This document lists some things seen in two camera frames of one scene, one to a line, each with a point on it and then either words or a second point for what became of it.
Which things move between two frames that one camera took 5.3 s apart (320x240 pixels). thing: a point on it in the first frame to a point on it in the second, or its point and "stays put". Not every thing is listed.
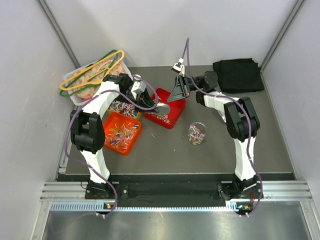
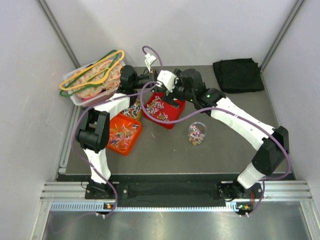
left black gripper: [144, 99] to [151, 79]
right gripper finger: [180, 90] to [169, 99]
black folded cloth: [240, 75] stays put
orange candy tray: [121, 130] stays put
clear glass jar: [197, 131] stays put
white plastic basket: [83, 83] stays put
